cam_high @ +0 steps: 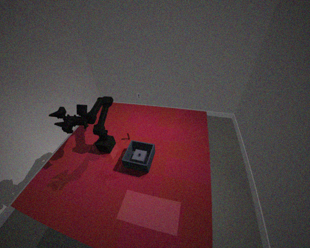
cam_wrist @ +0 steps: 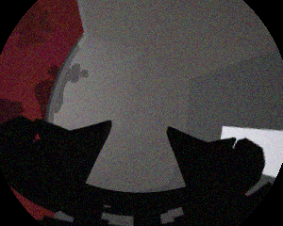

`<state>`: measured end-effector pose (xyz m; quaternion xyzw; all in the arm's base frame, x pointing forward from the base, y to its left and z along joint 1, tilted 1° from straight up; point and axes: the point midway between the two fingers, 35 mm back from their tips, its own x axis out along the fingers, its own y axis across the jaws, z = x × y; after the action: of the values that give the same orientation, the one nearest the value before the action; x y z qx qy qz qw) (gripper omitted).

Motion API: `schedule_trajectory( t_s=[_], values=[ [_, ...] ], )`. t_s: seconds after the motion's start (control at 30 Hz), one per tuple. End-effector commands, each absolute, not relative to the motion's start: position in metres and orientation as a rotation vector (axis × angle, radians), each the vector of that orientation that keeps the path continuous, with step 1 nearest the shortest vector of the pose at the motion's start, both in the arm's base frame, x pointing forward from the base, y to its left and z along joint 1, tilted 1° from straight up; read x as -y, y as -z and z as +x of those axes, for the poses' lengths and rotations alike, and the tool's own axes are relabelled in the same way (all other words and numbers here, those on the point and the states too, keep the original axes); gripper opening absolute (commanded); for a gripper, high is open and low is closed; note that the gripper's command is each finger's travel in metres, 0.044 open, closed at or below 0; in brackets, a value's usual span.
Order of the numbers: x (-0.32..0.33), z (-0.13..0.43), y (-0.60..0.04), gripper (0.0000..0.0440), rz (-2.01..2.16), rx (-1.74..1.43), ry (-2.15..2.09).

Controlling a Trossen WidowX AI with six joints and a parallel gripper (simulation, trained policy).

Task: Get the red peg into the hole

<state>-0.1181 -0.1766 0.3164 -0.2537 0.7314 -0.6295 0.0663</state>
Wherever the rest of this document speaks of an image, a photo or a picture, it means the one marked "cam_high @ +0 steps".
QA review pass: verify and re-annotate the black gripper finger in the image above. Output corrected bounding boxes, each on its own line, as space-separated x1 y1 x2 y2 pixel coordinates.
54 121 65 127
49 111 59 119

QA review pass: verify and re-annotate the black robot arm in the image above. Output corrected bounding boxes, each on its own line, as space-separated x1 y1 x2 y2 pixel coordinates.
62 96 113 142

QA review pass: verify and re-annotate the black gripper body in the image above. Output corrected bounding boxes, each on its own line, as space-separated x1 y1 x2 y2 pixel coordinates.
57 106 77 127

